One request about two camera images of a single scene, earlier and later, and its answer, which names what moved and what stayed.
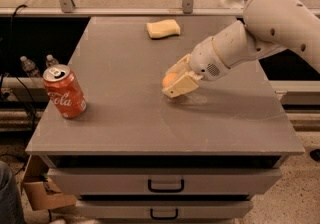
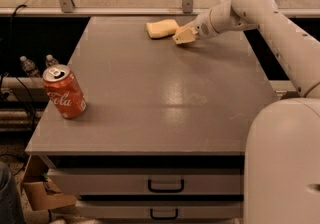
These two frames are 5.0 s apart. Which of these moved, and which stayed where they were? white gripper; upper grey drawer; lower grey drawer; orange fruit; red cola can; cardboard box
Moved: orange fruit; white gripper
Stayed: upper grey drawer; lower grey drawer; cardboard box; red cola can
